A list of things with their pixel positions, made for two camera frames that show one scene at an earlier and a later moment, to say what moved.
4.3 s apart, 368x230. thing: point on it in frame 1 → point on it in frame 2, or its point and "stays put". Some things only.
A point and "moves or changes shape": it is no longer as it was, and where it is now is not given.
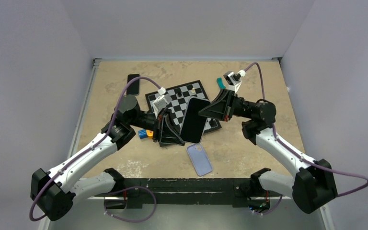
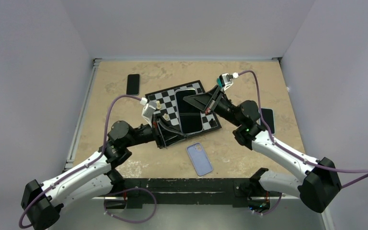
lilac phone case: x=200 y=159 stays put
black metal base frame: x=245 y=193 stays put
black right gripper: x=222 y=107 → x=209 y=100
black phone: x=194 y=123 moves or changes shape
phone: x=133 y=88 stays put
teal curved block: x=220 y=83 stays put
